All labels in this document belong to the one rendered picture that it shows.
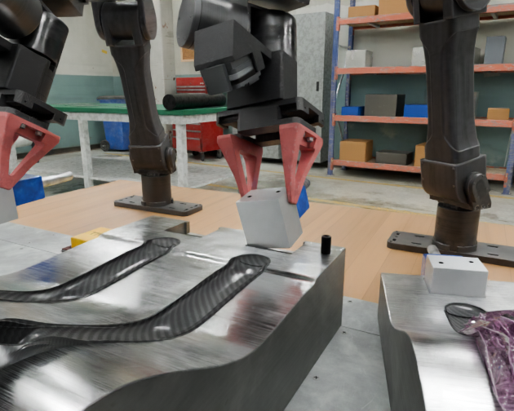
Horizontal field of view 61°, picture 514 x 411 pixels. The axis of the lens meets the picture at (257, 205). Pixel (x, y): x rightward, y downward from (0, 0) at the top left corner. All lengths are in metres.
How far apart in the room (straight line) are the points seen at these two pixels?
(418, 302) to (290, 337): 0.14
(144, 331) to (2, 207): 0.27
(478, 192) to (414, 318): 0.32
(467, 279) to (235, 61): 0.30
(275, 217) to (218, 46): 0.17
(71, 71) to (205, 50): 7.92
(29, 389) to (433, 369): 0.20
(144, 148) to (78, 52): 7.56
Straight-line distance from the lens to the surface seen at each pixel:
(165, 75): 7.55
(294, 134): 0.43
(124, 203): 1.00
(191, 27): 0.46
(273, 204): 0.43
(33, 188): 0.57
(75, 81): 8.35
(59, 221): 0.95
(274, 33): 0.49
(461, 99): 0.68
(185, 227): 0.55
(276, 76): 0.45
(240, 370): 0.29
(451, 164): 0.68
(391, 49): 5.97
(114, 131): 8.08
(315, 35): 6.02
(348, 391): 0.41
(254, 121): 0.45
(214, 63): 0.41
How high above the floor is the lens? 1.05
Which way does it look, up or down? 15 degrees down
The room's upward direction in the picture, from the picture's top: straight up
